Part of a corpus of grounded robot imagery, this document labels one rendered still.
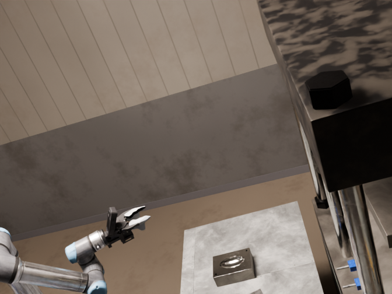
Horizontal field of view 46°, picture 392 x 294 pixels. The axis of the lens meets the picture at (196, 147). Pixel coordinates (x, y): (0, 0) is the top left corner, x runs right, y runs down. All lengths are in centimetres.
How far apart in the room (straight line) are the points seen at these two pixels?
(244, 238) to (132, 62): 194
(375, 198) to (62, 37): 307
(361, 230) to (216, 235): 155
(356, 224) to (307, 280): 110
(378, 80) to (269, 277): 146
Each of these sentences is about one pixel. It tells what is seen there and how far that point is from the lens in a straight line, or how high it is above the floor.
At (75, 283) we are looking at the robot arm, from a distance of 186.
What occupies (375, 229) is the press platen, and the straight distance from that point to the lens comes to 177.
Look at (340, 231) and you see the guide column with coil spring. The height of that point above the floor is 96.
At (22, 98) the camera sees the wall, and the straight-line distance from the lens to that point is 438.
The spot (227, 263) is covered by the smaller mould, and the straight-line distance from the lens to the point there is 244.
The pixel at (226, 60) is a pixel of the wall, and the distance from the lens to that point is 384.
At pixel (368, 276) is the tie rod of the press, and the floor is 147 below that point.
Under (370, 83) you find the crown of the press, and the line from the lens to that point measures 110.
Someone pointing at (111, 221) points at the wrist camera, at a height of 151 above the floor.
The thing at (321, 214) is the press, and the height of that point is 78.
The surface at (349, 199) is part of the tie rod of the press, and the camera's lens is 120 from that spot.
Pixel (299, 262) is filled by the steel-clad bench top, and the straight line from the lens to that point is 240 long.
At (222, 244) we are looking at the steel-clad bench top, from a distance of 264.
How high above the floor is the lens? 249
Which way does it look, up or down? 28 degrees down
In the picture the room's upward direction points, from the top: 22 degrees counter-clockwise
